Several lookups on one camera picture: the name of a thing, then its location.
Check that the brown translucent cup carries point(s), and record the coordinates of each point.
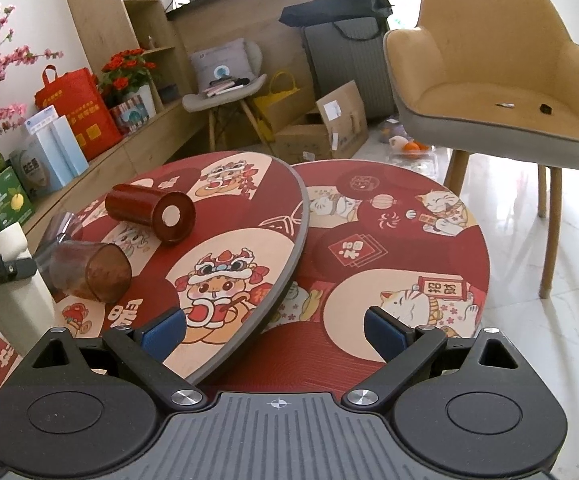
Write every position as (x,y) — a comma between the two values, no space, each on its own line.
(94,270)

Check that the grey chair with wooden legs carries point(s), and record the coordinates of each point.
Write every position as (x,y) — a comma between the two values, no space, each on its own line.
(219,100)

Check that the grey ribbed suitcase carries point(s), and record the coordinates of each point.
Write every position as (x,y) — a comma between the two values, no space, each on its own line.
(349,70)

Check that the yellow paper bag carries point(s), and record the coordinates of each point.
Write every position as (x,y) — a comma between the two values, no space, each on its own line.
(274,107)

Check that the wooden shelf unit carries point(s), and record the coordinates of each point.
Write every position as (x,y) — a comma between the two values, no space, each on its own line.
(139,15)

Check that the red gift bag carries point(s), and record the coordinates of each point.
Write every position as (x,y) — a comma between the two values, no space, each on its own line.
(86,110)

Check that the closed cardboard box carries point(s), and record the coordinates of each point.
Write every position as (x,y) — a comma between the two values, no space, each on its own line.
(302,142)

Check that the dark red cup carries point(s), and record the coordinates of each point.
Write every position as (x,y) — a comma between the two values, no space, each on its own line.
(137,206)

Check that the white and blue box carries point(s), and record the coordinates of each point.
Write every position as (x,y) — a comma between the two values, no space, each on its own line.
(56,152)

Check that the grey printed box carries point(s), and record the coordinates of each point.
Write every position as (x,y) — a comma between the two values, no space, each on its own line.
(31,170)

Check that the round red cartoon tray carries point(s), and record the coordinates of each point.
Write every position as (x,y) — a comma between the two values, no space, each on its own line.
(219,240)

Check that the clear container of oranges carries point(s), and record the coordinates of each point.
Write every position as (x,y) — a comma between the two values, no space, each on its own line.
(412,147)

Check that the yellow armchair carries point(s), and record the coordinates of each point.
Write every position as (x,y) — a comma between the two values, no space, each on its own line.
(484,50)

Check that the grey cushion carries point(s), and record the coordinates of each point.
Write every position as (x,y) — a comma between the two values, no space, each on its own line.
(217,62)

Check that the small silver item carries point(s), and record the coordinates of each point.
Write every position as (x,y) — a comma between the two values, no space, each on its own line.
(504,105)

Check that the colourful striped box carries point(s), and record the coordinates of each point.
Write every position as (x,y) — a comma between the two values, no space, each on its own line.
(129,115)

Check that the red printed round table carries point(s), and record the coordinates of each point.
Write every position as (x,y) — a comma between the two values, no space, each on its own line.
(394,260)

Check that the low wooden cabinet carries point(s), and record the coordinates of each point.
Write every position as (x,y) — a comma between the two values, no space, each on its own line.
(134,145)

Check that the flat cardboard box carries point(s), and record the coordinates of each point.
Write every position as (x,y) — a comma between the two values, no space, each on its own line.
(344,120)

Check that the green box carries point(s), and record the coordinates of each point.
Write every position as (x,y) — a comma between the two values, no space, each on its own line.
(1,205)

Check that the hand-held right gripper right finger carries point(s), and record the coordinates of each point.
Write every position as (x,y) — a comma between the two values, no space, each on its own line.
(387,335)

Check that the clear plastic cup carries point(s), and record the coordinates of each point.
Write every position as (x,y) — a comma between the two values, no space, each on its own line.
(56,240)

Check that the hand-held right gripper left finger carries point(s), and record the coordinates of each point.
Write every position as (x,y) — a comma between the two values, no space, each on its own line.
(162,336)

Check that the red flowers in white pot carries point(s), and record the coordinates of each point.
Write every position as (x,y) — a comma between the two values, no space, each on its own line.
(129,72)

